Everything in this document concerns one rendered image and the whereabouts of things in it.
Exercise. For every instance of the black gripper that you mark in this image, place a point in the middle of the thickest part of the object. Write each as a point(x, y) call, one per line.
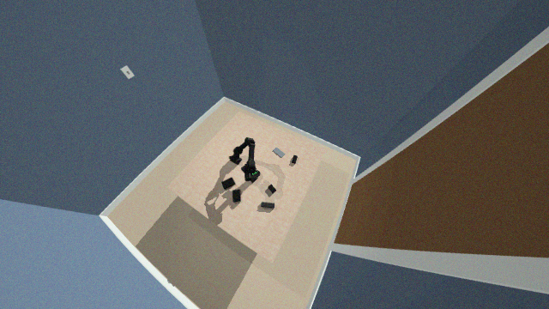
point(253, 177)

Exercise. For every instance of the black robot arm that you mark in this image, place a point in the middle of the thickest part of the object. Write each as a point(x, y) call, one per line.
point(250, 166)

